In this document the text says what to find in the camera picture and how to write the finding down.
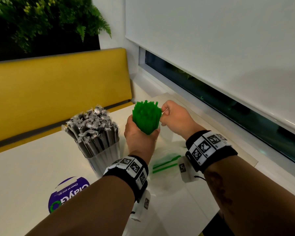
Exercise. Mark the person's left hand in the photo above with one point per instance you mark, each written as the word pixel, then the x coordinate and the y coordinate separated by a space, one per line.
pixel 139 142

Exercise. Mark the person's right hand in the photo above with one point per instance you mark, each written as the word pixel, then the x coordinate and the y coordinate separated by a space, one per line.
pixel 179 119

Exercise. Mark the person's left thumb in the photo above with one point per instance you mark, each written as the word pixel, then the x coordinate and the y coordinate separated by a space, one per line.
pixel 157 132

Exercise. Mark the person's right fingers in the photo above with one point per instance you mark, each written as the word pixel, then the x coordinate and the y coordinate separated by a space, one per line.
pixel 164 117

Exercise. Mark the bundle of green straws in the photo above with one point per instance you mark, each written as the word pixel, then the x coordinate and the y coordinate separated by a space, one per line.
pixel 146 117

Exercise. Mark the person's left forearm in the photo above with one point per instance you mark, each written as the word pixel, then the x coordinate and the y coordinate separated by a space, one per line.
pixel 88 208

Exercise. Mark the person's right forearm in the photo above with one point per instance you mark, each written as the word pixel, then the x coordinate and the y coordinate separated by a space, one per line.
pixel 255 196

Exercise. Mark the green straw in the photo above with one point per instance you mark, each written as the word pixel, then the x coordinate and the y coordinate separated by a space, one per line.
pixel 167 162
pixel 165 168

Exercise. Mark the black marker wristband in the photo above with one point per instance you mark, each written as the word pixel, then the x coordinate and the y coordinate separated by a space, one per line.
pixel 209 149
pixel 130 169

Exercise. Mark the clear plastic bag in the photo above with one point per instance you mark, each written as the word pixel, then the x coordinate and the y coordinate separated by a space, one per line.
pixel 166 181

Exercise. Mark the clear plastic cup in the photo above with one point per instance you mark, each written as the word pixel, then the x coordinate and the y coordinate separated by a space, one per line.
pixel 105 157

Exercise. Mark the bundle of wrapped black straws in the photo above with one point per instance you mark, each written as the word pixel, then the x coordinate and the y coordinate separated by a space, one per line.
pixel 93 130

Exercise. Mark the dark glass window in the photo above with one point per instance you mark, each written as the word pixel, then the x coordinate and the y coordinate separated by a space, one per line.
pixel 236 108

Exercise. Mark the white roller blind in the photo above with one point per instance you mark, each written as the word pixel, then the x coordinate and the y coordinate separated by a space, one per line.
pixel 223 46

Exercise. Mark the yellow bench backrest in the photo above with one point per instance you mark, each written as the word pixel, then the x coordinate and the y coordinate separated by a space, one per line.
pixel 56 90

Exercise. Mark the purple round sticker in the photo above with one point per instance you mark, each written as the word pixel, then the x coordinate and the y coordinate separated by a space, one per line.
pixel 64 194

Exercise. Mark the white window sill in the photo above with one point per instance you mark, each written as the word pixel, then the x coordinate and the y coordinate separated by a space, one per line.
pixel 272 167

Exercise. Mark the yellow bench seat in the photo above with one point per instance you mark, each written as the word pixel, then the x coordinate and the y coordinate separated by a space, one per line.
pixel 19 142

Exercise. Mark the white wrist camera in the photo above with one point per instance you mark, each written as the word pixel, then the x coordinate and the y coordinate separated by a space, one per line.
pixel 185 170
pixel 141 206

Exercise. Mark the green plant wall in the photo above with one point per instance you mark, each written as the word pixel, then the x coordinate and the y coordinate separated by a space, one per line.
pixel 39 22

